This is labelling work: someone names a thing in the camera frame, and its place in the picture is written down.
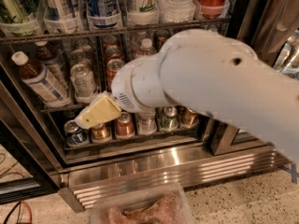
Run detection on green can shelf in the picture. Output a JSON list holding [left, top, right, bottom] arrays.
[[159, 105, 178, 132], [0, 0, 36, 24]]

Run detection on gold can bottom shelf left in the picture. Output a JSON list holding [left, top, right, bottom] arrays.
[[91, 123, 112, 143]]

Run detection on silver blue redbull can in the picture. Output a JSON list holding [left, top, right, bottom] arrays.
[[44, 0, 82, 34]]

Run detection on blue can bottom shelf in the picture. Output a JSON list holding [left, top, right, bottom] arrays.
[[64, 120, 90, 147]]

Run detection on clear plastic container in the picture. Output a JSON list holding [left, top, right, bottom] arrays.
[[91, 183, 195, 224]]

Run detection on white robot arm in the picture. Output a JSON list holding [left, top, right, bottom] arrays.
[[75, 29, 299, 162]]

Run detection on red can bottom shelf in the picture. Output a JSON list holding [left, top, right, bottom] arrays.
[[115, 112, 135, 139]]

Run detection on stainless fridge base grille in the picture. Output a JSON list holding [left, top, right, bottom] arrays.
[[59, 146, 291, 212]]

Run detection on iced tea bottle rear left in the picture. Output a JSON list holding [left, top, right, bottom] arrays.
[[35, 41, 68, 89]]

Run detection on red can shelf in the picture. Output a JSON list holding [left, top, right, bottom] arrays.
[[115, 112, 135, 139], [105, 46, 124, 63]]

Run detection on red coca cola can front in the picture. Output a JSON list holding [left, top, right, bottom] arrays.
[[106, 59, 125, 90]]

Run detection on green can bottom shelf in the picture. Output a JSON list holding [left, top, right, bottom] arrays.
[[159, 105, 178, 132]]

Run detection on water bottle bottom shelf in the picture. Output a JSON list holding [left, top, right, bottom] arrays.
[[137, 111, 157, 135]]

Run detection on water bottle middle shelf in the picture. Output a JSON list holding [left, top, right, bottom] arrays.
[[135, 38, 157, 59]]

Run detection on orange and black cables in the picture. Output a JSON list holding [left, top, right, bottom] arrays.
[[1, 200, 34, 224]]

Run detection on fridge sliding glass door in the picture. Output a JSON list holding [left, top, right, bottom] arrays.
[[210, 0, 299, 155]]

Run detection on green can top shelf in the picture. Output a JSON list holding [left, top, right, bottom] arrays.
[[0, 0, 36, 24]]

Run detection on gold can shelf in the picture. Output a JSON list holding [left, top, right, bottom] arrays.
[[91, 123, 112, 143], [180, 107, 199, 128]]

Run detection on iced tea bottle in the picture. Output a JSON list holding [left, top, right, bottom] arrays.
[[11, 51, 70, 107], [35, 41, 68, 89]]

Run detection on blue white tall can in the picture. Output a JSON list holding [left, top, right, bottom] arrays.
[[87, 0, 120, 30]]

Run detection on clear water bottle top shelf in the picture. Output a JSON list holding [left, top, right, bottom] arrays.
[[156, 0, 195, 23]]

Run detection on silver can middle shelf front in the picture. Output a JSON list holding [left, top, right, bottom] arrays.
[[70, 63, 98, 104]]

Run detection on iced tea bottle front left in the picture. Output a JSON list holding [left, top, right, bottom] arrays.
[[11, 51, 70, 107]]

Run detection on gold can bottom shelf right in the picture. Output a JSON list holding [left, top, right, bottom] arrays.
[[180, 107, 199, 128]]

